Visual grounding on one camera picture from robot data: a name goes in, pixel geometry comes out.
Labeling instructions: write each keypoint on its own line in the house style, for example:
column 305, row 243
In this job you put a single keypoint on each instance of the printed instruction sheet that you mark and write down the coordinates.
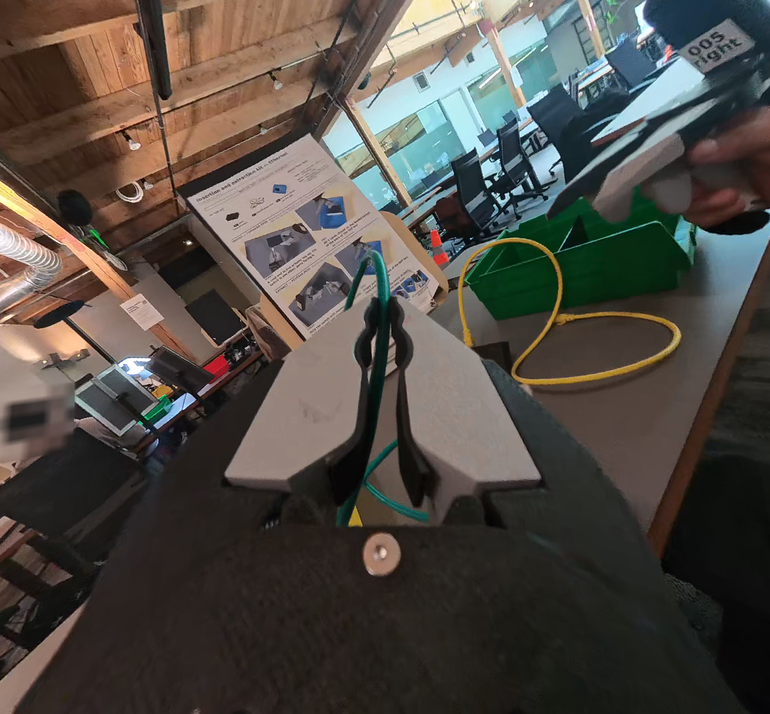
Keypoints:
column 270, row 215

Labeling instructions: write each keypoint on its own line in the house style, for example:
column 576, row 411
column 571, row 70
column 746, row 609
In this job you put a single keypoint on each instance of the black standing board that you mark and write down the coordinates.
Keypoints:
column 213, row 317

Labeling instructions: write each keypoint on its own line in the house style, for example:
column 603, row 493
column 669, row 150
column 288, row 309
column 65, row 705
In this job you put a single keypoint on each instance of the green plastic bin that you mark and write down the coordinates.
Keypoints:
column 601, row 281

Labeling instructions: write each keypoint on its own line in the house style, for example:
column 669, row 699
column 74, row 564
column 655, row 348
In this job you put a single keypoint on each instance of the white paper wall notice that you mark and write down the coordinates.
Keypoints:
column 142, row 311

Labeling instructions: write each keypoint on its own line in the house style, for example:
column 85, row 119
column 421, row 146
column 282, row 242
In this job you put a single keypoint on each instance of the black ceiling rail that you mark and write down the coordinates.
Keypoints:
column 150, row 16

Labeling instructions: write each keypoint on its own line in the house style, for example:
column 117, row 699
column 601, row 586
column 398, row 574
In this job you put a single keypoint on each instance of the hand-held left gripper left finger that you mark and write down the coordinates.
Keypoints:
column 301, row 419

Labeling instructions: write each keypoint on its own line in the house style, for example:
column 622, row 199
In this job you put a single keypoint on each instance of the orange traffic cone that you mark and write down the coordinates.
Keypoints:
column 439, row 251

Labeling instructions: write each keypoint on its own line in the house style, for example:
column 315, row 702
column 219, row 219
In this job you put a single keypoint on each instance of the small red plastic bin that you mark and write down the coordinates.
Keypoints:
column 216, row 366

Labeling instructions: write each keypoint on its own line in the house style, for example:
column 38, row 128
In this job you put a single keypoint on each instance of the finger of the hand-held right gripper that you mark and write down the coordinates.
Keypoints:
column 637, row 173

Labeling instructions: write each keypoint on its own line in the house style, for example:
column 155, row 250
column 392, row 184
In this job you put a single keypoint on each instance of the black mesh office chair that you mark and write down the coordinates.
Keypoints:
column 559, row 118
column 517, row 155
column 472, row 185

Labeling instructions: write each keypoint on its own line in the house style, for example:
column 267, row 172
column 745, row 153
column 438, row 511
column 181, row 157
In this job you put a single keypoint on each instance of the grey light panel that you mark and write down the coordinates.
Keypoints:
column 114, row 401

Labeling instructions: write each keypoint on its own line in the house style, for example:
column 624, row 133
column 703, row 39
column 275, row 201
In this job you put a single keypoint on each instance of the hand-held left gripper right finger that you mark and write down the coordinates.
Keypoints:
column 469, row 419

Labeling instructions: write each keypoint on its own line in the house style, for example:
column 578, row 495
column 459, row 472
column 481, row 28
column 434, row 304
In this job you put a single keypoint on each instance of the beige cloth cover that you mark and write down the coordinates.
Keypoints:
column 268, row 335

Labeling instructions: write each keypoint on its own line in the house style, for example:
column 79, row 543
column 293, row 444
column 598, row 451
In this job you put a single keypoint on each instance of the silver duct pipe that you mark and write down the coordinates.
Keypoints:
column 24, row 251

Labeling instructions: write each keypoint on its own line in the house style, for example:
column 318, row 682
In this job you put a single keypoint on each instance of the black network switch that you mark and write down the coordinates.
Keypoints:
column 493, row 356

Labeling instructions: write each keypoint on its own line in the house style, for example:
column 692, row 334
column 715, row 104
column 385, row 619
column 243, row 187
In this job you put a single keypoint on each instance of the black light panel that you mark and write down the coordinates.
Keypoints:
column 180, row 368

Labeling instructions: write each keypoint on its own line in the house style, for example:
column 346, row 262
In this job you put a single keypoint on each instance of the person's right hand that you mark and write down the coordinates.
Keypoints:
column 752, row 143

